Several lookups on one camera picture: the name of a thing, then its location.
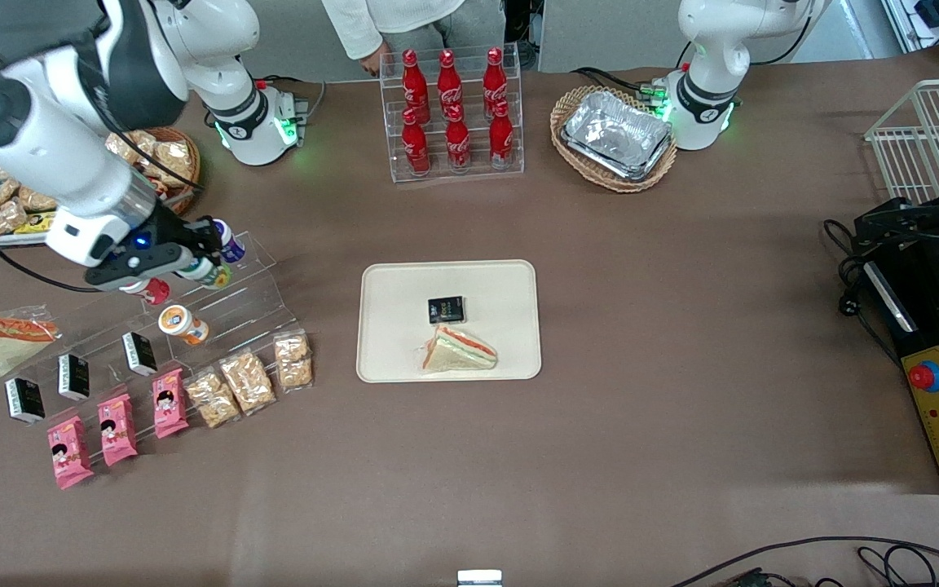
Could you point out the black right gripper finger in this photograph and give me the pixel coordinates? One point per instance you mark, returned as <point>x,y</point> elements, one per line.
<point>213,235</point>
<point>192,269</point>

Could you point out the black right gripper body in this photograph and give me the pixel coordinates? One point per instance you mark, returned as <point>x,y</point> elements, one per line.
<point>171,231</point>

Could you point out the green gum bottle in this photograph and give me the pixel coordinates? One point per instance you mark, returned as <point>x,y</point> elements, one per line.
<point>215,275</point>

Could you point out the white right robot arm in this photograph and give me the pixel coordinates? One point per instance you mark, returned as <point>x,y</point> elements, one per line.
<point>111,90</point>

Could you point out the white sleeved forearm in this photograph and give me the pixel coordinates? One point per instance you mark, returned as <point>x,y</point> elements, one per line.
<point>388,16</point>

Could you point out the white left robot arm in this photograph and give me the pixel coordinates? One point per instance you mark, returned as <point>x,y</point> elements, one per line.
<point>710,73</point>

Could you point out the blue gum bottle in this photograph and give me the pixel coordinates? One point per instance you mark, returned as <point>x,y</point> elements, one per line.
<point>233,243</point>

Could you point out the red gum bottle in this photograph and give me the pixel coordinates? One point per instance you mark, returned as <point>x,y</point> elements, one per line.
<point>156,289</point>

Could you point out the orange gum bottle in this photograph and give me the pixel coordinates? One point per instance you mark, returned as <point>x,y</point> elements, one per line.
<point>182,324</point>

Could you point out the black gum box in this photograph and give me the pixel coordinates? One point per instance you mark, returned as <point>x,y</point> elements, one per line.
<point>139,354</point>
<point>24,400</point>
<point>73,377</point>
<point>446,310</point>

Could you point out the beige plastic tray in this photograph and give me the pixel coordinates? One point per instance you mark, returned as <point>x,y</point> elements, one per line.
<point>404,326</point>

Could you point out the person's hand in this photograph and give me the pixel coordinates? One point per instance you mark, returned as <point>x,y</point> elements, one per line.
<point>374,59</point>

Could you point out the clear acrylic tiered stand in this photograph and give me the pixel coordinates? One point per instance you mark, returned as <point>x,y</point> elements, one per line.
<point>225,326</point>

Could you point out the wicker basket with snacks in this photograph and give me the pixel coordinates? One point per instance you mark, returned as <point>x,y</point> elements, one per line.
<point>192,163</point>

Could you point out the yellow snack pack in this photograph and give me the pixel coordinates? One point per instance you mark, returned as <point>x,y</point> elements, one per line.
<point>37,222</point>

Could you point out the pink snack pack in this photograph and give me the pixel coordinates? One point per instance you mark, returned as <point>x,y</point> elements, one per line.
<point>116,430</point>
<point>69,453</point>
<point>169,403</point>

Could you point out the wrapped triangle sandwich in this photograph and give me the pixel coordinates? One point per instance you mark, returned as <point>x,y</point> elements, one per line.
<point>457,350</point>
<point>5,346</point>

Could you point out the red emergency stop button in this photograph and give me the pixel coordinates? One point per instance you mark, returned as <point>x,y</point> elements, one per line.
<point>926,376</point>

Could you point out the red cola bottle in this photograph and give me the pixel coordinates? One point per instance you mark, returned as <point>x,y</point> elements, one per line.
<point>416,147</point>
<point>412,81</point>
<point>501,134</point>
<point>458,143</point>
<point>448,81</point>
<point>494,77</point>

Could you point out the clear acrylic bottle rack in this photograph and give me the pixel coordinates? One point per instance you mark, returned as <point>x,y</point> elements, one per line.
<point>510,159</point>

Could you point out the stacked aluminium foil trays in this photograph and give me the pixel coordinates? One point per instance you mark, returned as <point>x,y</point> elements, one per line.
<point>618,134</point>

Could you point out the wicker basket with foil trays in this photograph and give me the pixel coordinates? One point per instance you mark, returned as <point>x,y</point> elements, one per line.
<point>567,155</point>

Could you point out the small white device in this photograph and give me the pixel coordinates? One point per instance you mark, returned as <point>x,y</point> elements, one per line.
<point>479,578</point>

